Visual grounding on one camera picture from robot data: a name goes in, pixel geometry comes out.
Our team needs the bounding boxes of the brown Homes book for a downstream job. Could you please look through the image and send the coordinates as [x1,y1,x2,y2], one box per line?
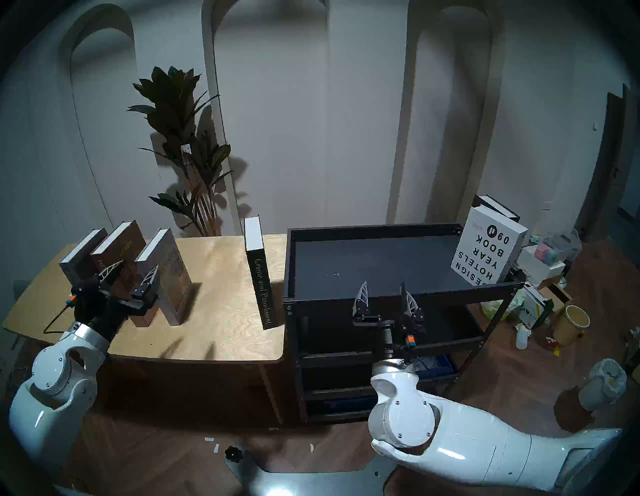
[90,220,160,328]

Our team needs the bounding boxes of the white Designhotels Yearbook book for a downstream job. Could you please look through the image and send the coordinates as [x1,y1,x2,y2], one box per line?
[450,205,529,287]

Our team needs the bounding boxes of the grey Discontent book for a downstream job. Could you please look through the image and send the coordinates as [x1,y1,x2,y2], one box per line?
[134,228,193,326]

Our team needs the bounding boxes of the green plastic bag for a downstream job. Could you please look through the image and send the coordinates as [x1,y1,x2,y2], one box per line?
[481,295,526,321]

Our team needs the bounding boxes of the grey Special Issue book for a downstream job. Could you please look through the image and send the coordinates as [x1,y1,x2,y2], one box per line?
[58,227,108,287]

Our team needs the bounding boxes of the tall green potted plant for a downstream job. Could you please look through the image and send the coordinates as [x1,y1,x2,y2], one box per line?
[126,65,235,237]

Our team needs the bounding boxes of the blue plastic bin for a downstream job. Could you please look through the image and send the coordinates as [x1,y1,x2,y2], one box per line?
[415,354,458,379]

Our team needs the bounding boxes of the green and white carton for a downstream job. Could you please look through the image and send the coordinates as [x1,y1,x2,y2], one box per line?
[520,285,555,328]

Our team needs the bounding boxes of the black Century book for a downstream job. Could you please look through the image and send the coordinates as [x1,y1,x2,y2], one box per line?
[472,194,521,223]

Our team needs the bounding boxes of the white bagged trash bin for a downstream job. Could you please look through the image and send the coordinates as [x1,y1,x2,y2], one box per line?
[579,358,628,412]

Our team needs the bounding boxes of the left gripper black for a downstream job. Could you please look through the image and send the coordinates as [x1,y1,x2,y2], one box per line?
[70,260,160,342]

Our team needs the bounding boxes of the brown cardboard box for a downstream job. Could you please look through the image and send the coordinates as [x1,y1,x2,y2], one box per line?
[537,282,576,313]

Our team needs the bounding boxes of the black Crime and Punishment book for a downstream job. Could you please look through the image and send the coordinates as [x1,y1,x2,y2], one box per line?
[243,215,277,331]

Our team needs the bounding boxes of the dark door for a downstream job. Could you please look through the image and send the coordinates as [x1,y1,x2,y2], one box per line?
[575,85,640,243]

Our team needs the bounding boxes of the wooden display table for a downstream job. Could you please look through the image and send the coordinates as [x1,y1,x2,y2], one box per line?
[2,234,288,426]

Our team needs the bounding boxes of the yellow bucket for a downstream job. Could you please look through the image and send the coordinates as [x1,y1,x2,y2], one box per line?
[551,305,591,347]

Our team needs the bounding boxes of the black metal shelf cart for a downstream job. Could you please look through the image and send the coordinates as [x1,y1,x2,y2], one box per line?
[282,223,527,425]

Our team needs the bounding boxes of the white cardboard box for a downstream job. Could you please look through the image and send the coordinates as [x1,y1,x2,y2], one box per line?
[517,245,566,283]

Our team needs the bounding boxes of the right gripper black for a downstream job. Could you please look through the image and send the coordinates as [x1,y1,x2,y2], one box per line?
[351,281,427,362]

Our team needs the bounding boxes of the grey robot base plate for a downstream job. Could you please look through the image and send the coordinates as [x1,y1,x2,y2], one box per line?
[223,445,396,496]

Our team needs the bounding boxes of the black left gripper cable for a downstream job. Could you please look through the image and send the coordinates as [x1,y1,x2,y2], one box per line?
[43,297,76,335]

